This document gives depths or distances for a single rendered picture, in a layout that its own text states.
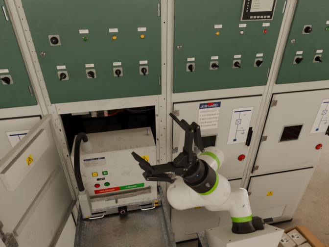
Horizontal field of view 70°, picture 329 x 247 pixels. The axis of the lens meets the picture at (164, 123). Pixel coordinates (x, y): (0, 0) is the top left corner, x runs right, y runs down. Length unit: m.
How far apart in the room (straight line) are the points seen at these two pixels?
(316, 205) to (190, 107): 2.27
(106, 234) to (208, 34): 1.37
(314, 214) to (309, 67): 1.91
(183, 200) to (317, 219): 2.51
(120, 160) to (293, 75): 1.24
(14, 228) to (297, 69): 1.83
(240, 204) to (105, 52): 1.15
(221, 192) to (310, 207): 2.57
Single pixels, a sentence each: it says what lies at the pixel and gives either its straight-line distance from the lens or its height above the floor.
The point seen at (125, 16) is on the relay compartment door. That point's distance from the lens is 1.27.
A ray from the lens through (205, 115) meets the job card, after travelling 1.58.
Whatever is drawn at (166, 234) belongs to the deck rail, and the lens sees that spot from 1.66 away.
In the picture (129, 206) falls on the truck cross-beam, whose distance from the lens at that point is 1.73.
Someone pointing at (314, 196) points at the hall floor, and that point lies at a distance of 3.47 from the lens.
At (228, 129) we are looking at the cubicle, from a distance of 1.72.
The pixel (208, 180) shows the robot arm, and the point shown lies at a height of 1.74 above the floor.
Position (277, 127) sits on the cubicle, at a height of 1.30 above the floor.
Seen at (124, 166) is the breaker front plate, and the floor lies 1.27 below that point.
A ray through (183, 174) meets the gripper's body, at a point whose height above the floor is 1.77.
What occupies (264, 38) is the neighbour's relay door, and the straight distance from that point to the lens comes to 1.55.
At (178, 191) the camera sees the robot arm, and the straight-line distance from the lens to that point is 0.85.
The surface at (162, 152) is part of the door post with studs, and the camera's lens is 1.69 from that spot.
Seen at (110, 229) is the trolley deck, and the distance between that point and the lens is 1.72.
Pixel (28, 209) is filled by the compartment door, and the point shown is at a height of 1.24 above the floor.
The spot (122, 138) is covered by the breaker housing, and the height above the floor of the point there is 1.39.
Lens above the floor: 2.25
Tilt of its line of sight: 32 degrees down
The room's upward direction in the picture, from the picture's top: straight up
